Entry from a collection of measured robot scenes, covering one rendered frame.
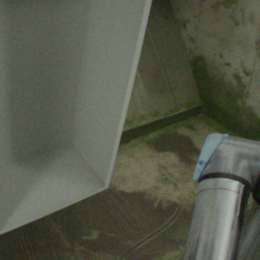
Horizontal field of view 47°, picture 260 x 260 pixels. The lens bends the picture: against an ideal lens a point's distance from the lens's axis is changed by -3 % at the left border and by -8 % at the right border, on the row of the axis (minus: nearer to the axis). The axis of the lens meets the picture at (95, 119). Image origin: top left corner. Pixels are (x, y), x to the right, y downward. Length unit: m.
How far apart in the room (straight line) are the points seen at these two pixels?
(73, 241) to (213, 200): 1.30
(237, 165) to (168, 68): 2.29
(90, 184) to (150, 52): 1.60
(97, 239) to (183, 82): 1.73
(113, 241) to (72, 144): 0.60
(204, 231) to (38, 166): 1.12
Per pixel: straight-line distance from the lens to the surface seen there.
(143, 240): 1.86
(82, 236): 1.86
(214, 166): 0.67
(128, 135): 2.56
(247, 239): 0.87
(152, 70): 2.77
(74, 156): 1.65
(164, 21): 3.06
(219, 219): 0.62
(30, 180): 1.54
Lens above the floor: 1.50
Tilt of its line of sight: 30 degrees down
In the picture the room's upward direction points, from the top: 1 degrees clockwise
